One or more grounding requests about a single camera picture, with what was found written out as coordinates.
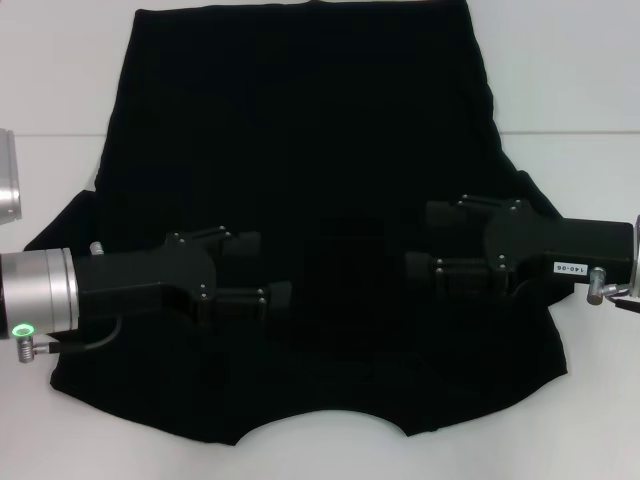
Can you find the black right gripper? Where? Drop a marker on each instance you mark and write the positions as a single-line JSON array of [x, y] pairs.
[[540, 240]]

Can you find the black t-shirt with FREE print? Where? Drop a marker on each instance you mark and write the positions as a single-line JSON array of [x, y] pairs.
[[300, 125]]

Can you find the silver plug on left gripper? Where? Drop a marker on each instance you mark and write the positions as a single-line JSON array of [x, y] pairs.
[[97, 248]]

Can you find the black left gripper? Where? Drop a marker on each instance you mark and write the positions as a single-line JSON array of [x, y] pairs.
[[145, 280]]

